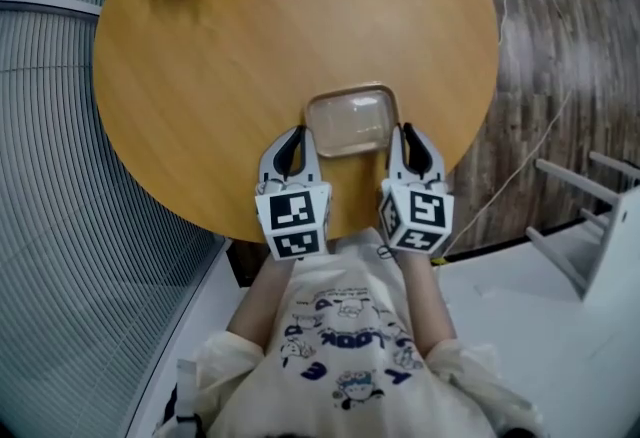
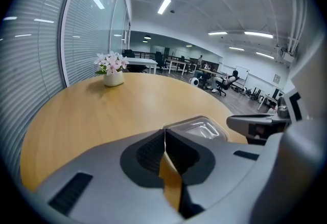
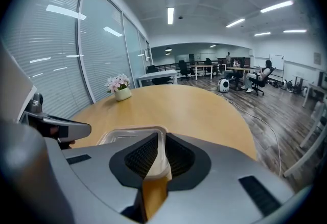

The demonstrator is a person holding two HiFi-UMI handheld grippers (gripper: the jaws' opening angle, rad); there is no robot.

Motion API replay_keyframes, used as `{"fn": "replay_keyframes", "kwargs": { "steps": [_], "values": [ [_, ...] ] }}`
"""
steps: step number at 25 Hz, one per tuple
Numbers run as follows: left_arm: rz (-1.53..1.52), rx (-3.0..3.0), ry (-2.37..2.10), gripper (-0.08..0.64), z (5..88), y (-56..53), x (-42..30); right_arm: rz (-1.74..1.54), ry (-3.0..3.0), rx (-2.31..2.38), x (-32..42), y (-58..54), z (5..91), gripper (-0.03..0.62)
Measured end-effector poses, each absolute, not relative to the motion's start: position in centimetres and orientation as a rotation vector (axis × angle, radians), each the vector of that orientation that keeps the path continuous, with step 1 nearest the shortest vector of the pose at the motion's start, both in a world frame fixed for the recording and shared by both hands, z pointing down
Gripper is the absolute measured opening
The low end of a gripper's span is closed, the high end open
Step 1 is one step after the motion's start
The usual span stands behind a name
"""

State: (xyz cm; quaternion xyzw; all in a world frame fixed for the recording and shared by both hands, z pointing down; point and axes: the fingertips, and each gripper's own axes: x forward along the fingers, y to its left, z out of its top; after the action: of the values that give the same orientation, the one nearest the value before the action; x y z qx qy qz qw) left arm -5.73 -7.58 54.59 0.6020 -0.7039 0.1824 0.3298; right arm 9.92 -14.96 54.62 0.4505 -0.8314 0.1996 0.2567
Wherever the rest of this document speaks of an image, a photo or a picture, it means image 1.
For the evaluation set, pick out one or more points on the cream printed shirt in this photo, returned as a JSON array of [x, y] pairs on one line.
[[345, 351]]

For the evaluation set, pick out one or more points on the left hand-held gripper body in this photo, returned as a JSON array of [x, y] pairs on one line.
[[291, 218]]

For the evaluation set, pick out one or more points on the person's right forearm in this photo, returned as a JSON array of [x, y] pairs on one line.
[[427, 301]]

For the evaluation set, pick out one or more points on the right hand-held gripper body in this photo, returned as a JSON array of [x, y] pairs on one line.
[[417, 216]]

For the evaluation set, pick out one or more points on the grey slatted blinds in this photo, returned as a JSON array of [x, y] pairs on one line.
[[75, 226]]

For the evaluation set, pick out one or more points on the white wooden stool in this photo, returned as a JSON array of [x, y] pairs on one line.
[[600, 231]]

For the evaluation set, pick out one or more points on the clear plastic container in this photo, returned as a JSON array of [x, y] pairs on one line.
[[350, 121]]

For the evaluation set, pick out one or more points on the person's left forearm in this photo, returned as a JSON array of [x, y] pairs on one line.
[[262, 301]]

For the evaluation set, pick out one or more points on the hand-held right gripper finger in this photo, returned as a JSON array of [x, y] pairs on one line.
[[429, 157], [398, 156]]

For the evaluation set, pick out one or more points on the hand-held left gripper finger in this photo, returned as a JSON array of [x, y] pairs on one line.
[[280, 151], [311, 161]]

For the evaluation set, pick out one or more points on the beige rectangular tray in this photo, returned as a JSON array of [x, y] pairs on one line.
[[353, 91]]

